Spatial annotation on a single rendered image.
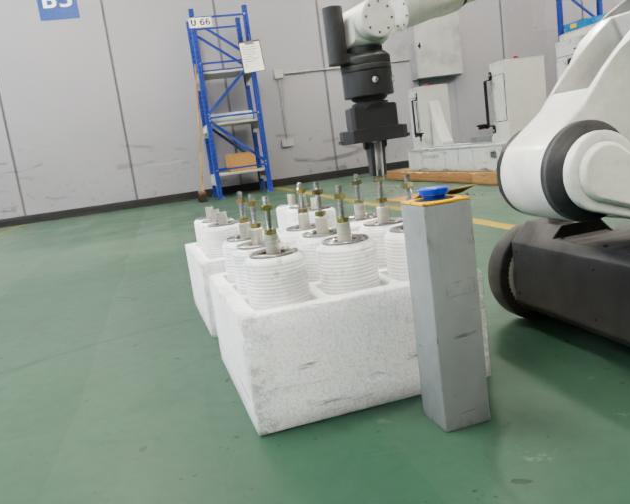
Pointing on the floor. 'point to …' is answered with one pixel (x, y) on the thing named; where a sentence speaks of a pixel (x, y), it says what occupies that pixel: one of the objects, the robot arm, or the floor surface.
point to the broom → (199, 144)
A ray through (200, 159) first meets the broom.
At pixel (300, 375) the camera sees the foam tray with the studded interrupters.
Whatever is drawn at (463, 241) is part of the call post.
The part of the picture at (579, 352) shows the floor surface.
